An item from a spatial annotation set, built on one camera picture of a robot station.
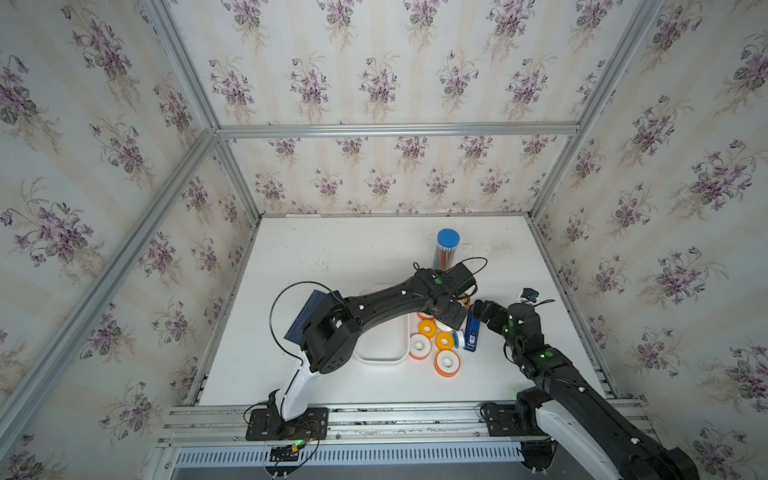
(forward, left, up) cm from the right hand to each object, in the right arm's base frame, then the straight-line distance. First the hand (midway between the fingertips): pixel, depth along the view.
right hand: (499, 308), depth 86 cm
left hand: (-2, +15, 0) cm, 15 cm away
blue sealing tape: (-8, +12, -4) cm, 15 cm away
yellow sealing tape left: (-3, +20, -8) cm, 22 cm away
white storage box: (-8, +32, -9) cm, 35 cm away
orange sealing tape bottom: (-14, +16, -7) cm, 22 cm away
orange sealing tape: (-9, +23, -7) cm, 26 cm away
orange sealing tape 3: (-8, +23, +11) cm, 27 cm away
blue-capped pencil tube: (+17, +15, +10) cm, 25 cm away
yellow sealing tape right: (-7, +15, -7) cm, 18 cm away
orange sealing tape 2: (-8, +18, +4) cm, 20 cm away
